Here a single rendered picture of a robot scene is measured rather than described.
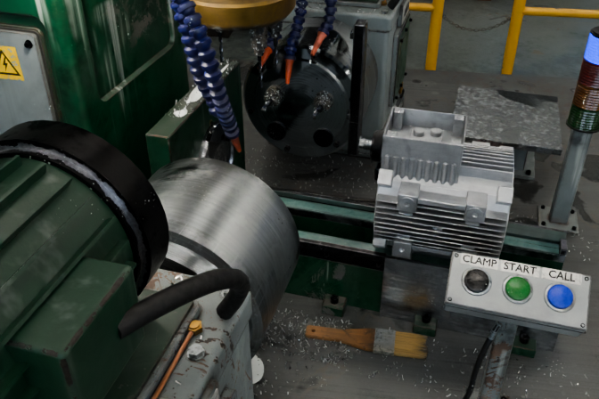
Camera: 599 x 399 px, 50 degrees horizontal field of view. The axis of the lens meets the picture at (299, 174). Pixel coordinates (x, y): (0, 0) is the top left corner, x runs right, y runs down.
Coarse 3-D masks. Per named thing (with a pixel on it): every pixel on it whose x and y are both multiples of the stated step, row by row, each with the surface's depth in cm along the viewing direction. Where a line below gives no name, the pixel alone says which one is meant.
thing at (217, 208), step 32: (192, 160) 87; (160, 192) 81; (192, 192) 81; (224, 192) 82; (256, 192) 85; (192, 224) 76; (224, 224) 78; (256, 224) 81; (288, 224) 87; (192, 256) 74; (224, 256) 75; (256, 256) 79; (288, 256) 86; (256, 288) 77; (256, 320) 78; (256, 352) 81
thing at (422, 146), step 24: (408, 120) 105; (432, 120) 104; (456, 120) 101; (384, 144) 98; (408, 144) 96; (432, 144) 95; (456, 144) 94; (384, 168) 100; (408, 168) 99; (432, 168) 98; (456, 168) 96
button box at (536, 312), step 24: (456, 264) 83; (480, 264) 82; (504, 264) 82; (456, 288) 82; (504, 288) 80; (576, 288) 79; (456, 312) 85; (480, 312) 81; (504, 312) 80; (528, 312) 79; (552, 312) 79; (576, 312) 78; (576, 336) 81
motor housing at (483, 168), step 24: (480, 144) 103; (480, 168) 97; (504, 168) 97; (384, 192) 100; (432, 192) 98; (456, 192) 98; (384, 216) 100; (408, 216) 98; (432, 216) 98; (456, 216) 97; (504, 216) 95; (432, 240) 100; (456, 240) 99; (480, 240) 97
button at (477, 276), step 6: (474, 270) 81; (480, 270) 81; (468, 276) 81; (474, 276) 81; (480, 276) 81; (486, 276) 81; (468, 282) 81; (474, 282) 81; (480, 282) 81; (486, 282) 80; (468, 288) 81; (474, 288) 80; (480, 288) 80; (486, 288) 80
